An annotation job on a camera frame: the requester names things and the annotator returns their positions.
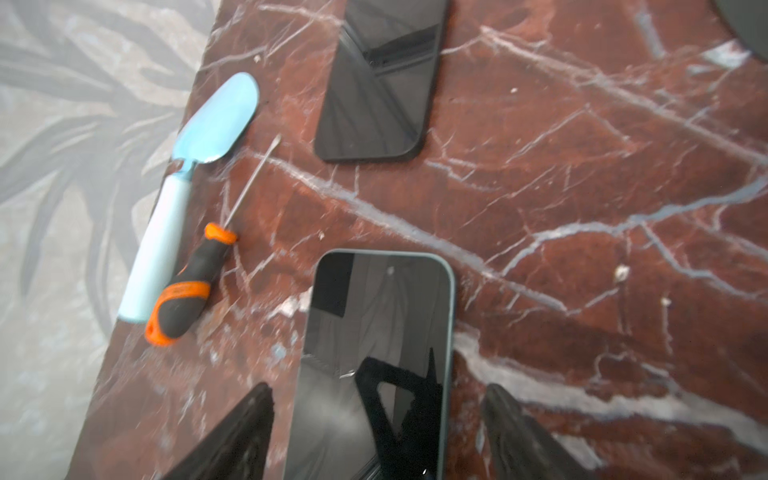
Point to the light blue toy shovel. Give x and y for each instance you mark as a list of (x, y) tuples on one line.
[(206, 137)]

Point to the orange handled screwdriver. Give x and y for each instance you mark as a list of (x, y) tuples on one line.
[(183, 300)]

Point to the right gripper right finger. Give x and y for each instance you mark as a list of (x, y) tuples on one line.
[(520, 447)]

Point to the grey angled phone stand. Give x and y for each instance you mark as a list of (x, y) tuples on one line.
[(747, 19)]

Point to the black phone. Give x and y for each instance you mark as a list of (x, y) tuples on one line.
[(381, 86), (373, 392)]

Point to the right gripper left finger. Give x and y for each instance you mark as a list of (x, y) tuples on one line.
[(237, 447)]

